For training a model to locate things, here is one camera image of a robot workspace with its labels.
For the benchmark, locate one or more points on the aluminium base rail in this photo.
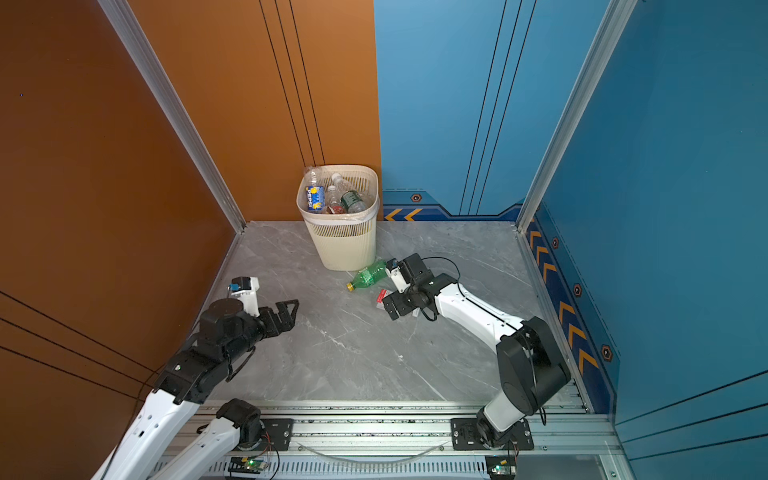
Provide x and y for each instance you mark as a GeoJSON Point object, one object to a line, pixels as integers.
{"type": "Point", "coordinates": [344, 439]}

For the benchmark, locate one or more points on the clear bottle dark green label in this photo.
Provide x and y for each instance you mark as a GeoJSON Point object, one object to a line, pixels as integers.
{"type": "Point", "coordinates": [350, 199]}

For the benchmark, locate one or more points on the white red juice carton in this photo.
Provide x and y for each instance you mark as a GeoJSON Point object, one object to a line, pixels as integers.
{"type": "Point", "coordinates": [381, 296]}

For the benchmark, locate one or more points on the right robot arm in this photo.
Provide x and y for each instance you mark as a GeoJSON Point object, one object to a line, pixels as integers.
{"type": "Point", "coordinates": [532, 369]}

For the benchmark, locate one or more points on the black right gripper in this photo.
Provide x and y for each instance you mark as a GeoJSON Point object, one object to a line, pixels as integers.
{"type": "Point", "coordinates": [401, 309]}

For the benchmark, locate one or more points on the cream slatted waste bin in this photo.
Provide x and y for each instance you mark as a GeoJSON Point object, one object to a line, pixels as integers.
{"type": "Point", "coordinates": [345, 242]}

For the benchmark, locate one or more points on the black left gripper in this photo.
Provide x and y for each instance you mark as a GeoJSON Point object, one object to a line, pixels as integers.
{"type": "Point", "coordinates": [287, 321]}

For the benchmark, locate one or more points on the right aluminium frame post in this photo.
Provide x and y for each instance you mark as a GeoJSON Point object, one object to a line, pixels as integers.
{"type": "Point", "coordinates": [610, 30]}

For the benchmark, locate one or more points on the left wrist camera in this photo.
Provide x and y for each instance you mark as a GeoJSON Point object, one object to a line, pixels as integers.
{"type": "Point", "coordinates": [244, 289]}

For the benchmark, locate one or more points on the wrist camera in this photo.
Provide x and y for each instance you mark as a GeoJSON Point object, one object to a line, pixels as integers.
{"type": "Point", "coordinates": [244, 289]}
{"type": "Point", "coordinates": [408, 272]}

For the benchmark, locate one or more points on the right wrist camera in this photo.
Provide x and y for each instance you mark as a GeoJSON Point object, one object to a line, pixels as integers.
{"type": "Point", "coordinates": [408, 272]}

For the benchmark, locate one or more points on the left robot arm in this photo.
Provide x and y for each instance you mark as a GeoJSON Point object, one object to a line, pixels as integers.
{"type": "Point", "coordinates": [182, 388]}

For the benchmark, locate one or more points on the pepsi bottle blue cap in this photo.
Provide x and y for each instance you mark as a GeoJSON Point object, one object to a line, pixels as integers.
{"type": "Point", "coordinates": [314, 190]}

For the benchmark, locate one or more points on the red green label bottle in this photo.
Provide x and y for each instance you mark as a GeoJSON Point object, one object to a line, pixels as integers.
{"type": "Point", "coordinates": [333, 201]}

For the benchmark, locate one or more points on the aluminium frame post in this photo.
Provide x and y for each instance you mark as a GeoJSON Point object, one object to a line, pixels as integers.
{"type": "Point", "coordinates": [127, 27]}
{"type": "Point", "coordinates": [610, 30]}

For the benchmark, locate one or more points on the left aluminium frame post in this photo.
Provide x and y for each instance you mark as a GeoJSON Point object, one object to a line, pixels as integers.
{"type": "Point", "coordinates": [127, 27]}

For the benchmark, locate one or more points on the small green bottle yellow cap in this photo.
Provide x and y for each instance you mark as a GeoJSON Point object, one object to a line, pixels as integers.
{"type": "Point", "coordinates": [368, 276]}

